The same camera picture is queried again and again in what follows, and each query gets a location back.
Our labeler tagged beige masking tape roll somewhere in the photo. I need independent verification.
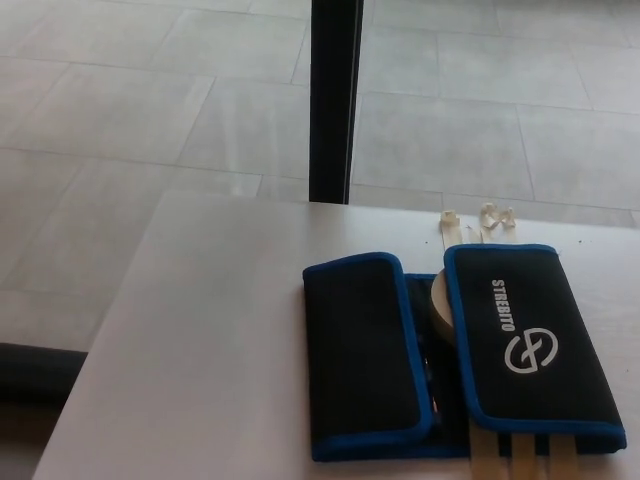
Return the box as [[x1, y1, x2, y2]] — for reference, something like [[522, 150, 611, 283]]
[[430, 269, 458, 347]]

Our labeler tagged crumpled beige tape piece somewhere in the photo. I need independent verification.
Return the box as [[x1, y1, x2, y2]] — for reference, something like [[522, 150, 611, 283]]
[[478, 201, 517, 246]]

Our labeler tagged long beige tape strip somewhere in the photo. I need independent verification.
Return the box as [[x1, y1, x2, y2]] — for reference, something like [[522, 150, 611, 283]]
[[438, 209, 455, 250]]

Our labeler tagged black vertical post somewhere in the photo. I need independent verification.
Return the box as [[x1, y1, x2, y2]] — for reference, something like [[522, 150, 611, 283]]
[[308, 0, 366, 206]]

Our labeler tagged black toolkit case blue trim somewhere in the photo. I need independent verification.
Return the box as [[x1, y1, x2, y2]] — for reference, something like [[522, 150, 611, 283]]
[[302, 243, 629, 464]]

